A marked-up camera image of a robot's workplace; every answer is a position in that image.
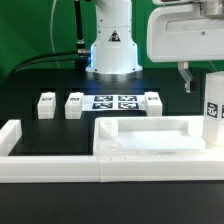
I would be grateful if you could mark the black vertical pole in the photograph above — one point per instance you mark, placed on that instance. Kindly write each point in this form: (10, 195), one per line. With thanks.
(80, 41)

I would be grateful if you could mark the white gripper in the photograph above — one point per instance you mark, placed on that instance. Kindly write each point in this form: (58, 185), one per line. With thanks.
(186, 30)

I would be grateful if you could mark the fiducial marker sheet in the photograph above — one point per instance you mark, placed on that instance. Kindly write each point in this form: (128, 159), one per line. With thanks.
(113, 102)

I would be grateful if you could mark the white desk top panel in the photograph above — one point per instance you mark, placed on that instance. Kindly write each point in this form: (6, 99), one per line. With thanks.
(116, 136)

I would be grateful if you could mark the white U-shaped fixture frame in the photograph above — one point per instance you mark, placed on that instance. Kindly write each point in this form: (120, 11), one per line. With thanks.
(207, 164)

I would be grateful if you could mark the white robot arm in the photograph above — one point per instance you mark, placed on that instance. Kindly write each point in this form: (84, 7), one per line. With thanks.
(114, 54)

